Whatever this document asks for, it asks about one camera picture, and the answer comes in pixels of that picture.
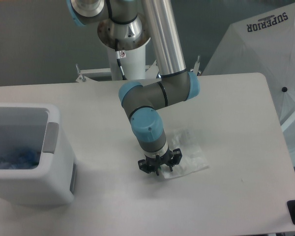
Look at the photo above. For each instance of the white metal mounting frame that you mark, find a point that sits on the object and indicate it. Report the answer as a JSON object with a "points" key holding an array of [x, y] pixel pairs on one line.
{"points": [[104, 74]]}

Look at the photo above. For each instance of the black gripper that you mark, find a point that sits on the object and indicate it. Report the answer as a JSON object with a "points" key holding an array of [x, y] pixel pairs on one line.
{"points": [[151, 165]]}

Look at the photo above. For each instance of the white plastic trash can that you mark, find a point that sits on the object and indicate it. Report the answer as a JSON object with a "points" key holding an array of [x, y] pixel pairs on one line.
{"points": [[37, 126]]}

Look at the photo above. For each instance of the clear plastic bag green stripe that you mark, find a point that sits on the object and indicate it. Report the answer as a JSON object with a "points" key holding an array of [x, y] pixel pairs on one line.
{"points": [[193, 158]]}

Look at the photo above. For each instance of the white Superior umbrella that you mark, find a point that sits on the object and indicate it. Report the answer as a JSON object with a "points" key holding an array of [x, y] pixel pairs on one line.
{"points": [[264, 44]]}

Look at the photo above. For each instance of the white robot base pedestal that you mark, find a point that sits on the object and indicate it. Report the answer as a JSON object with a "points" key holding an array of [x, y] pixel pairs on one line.
{"points": [[133, 63]]}

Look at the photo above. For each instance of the clear plastic water bottle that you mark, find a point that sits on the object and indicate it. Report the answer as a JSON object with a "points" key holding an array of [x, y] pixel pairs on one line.
{"points": [[20, 159]]}

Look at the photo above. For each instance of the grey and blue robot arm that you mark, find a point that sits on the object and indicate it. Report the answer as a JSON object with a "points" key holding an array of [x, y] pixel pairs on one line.
{"points": [[121, 27]]}

